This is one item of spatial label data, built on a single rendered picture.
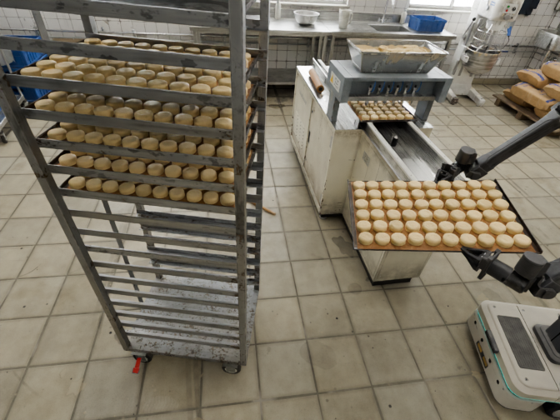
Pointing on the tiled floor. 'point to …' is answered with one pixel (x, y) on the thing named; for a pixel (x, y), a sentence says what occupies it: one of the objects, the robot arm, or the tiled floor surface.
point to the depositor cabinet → (327, 143)
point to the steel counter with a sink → (366, 25)
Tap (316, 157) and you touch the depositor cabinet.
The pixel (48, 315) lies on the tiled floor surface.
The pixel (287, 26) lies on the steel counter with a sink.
